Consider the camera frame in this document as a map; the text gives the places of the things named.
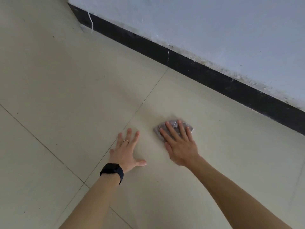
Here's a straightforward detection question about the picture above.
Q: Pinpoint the person's left hand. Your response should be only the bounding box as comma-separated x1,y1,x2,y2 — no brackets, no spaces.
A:
109,128,147,174

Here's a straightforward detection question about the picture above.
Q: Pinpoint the person's left forearm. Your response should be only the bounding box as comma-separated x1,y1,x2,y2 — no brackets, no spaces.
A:
59,173,121,229

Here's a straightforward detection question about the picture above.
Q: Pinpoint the person's right hand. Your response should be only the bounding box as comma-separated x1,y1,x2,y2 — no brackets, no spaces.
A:
159,120,200,167

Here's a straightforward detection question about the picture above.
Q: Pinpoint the black smartwatch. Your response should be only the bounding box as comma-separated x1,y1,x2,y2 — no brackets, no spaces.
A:
99,163,124,186

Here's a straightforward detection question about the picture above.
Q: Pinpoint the thin white cable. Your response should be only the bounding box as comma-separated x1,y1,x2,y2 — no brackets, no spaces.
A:
81,10,94,34

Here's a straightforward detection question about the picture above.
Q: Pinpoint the grey rag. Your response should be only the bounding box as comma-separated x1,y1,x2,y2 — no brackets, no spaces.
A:
153,119,194,142

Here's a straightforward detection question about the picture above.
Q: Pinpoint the person's right forearm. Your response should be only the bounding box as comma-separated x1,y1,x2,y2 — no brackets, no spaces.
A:
190,156,292,229

